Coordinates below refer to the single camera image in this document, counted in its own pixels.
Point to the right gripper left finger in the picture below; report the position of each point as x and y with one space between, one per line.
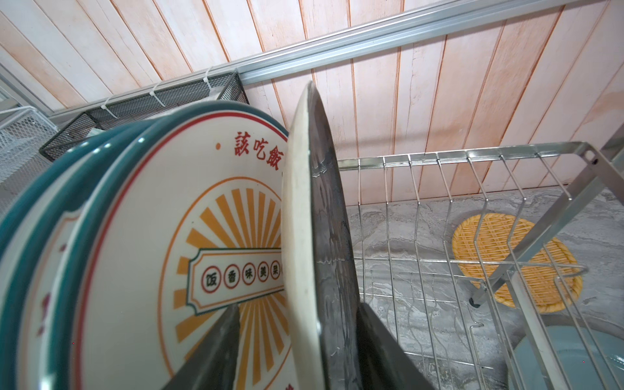
213 365

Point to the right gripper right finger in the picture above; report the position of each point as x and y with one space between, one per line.
383 363

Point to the black round plate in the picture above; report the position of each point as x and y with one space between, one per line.
319 272

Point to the stainless steel dish rack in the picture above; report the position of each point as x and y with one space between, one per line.
464 253

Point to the large orange sunburst plate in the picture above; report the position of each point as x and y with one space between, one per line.
184 225

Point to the white plate green text rim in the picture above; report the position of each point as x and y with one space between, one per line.
27 292

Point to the white plate cloud line pattern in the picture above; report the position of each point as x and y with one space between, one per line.
21 218

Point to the grey green plain plate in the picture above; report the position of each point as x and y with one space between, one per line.
606 349

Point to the black mesh wall basket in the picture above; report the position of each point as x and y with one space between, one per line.
157 101

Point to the white wire mesh shelf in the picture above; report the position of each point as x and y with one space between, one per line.
24 130

